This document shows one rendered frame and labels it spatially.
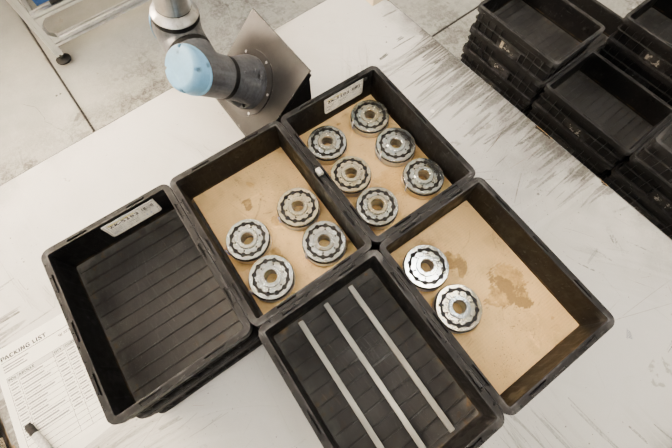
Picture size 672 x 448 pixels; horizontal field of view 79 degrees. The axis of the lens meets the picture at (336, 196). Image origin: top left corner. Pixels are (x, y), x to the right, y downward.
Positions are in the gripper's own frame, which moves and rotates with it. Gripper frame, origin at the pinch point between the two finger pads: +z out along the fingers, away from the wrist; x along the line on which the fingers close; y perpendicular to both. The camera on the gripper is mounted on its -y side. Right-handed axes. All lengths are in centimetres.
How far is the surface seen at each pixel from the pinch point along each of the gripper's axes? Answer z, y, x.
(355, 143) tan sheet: 13, 40, -32
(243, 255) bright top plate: 11, 49, -73
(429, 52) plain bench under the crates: 26.3, 22.4, 15.7
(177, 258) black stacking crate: 14, 38, -85
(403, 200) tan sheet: 13, 61, -33
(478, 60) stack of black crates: 59, 21, 56
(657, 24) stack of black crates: 47, 59, 118
